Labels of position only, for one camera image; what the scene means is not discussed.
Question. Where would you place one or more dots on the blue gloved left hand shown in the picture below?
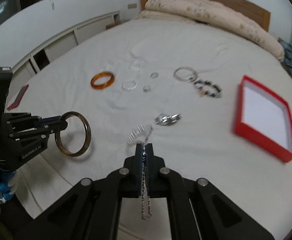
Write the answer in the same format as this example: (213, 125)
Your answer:
(8, 186)

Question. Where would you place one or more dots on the wooden headboard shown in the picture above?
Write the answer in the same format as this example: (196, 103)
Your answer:
(250, 10)

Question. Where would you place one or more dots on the red cased smartphone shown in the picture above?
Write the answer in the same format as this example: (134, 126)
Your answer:
(18, 98)

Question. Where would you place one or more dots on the beige floral duvet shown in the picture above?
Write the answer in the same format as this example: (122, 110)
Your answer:
(218, 15)

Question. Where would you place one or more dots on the blue crumpled clothing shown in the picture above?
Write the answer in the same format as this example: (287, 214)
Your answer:
(287, 62)

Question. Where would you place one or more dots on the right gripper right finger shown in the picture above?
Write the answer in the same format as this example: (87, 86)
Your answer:
(148, 167)

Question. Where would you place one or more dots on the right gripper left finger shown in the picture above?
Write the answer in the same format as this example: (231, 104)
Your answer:
(139, 167)

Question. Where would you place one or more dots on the red jewelry box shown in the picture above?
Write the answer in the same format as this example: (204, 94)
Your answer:
(264, 118)

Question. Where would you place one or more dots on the white bed sheet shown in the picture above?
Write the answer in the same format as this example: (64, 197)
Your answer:
(192, 121)

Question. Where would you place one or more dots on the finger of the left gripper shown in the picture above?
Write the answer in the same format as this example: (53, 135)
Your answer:
(49, 120)
(55, 127)

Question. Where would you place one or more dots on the wall socket plate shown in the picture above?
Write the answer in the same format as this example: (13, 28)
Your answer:
(132, 6)

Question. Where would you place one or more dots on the amber orange bangle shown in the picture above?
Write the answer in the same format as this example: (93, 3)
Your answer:
(102, 80)

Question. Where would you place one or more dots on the white low cabinet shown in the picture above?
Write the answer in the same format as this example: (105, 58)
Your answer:
(55, 47)

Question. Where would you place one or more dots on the thin silver bangle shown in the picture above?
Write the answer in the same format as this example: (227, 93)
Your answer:
(185, 74)

